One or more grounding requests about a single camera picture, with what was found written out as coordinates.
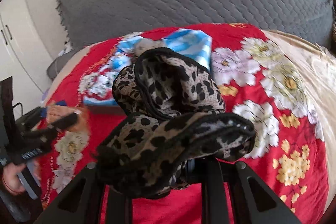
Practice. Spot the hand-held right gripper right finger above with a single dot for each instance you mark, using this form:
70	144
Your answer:
216	187

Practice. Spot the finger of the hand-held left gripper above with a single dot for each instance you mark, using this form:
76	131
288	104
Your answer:
65	120

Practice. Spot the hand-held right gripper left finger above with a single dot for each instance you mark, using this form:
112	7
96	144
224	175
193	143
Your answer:
89	187

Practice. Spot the round tan wafer pack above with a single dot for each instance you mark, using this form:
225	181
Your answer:
60	112

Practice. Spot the dark leopard bow scrunchie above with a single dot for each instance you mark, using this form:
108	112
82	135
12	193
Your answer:
168	108

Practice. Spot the person's left hand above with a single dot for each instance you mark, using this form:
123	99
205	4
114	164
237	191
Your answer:
13	176

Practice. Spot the purple round object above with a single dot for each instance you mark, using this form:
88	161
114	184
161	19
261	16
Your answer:
44	96

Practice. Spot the grey cushion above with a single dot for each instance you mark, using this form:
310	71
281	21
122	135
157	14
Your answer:
59	66

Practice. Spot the red floral blanket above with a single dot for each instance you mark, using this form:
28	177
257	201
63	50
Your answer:
262	121

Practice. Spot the white wardrobe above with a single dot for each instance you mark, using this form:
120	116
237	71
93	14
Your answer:
23	29

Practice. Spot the blue striped cartoon cloth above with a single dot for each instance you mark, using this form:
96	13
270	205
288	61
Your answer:
183	43

